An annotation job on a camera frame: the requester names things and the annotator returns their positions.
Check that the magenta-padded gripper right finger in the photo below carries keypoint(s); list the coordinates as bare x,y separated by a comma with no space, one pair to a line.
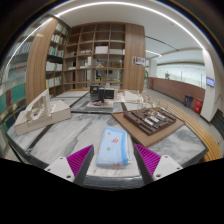
153,165

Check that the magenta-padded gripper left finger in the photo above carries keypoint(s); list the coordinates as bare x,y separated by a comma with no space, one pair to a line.
75,165

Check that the light blue patterned towel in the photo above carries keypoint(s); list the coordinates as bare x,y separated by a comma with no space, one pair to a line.
113,146

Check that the dark brown architectural model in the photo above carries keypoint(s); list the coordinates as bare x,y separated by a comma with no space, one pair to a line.
150,120

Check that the white architectural model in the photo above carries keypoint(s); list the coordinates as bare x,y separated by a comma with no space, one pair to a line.
50,113

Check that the curved slatted wooden bench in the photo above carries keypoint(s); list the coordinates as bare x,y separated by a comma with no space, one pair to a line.
201,133

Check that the small white architectural models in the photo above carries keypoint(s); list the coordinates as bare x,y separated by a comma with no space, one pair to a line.
133,96

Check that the dark grey bin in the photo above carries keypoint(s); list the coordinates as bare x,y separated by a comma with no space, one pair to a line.
188,101

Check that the red bin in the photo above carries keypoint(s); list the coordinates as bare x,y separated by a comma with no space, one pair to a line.
198,106

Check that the black architectural model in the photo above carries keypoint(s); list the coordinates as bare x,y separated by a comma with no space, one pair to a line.
100,94

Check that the wooden shelf unit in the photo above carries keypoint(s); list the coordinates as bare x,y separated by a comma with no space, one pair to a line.
100,40

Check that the wall screen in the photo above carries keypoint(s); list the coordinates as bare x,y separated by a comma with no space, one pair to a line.
210,82

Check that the wall poster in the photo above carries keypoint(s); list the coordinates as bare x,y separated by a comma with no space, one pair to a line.
139,61

